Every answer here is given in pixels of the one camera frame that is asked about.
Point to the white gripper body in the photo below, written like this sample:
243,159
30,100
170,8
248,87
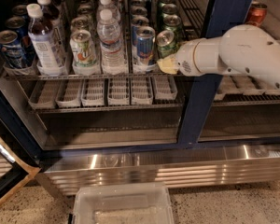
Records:
185,59

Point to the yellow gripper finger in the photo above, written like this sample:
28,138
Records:
168,65

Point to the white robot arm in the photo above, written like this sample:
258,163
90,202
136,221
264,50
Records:
242,50

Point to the front blue energy drink can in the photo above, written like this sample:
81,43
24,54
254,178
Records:
145,40

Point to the blue energy drink can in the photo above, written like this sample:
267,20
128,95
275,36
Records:
137,22
145,40

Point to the orange soda can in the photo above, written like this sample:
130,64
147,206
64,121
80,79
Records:
256,14

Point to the front white patterned can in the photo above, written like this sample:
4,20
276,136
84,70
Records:
83,48

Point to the white patterned can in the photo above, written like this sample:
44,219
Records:
83,48
80,23

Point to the steel fridge base grille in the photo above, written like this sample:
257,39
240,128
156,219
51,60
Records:
180,168

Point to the blue pepsi can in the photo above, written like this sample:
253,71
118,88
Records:
11,48
20,26

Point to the front blue pepsi can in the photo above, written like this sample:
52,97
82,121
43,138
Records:
11,48

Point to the open fridge door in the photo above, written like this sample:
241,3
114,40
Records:
16,167

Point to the front clear water bottle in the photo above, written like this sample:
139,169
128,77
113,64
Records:
111,39

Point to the clear water bottle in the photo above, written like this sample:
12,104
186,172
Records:
108,4
111,39

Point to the front dark juice bottle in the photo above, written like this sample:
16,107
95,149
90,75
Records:
40,30

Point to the dark juice bottle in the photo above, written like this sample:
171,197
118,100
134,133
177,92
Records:
40,30
53,14

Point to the clear plastic bin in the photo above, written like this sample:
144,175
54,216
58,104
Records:
142,203

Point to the lower wire shelf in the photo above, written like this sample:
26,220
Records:
69,96

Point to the blue fridge door frame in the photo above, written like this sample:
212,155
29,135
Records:
220,16

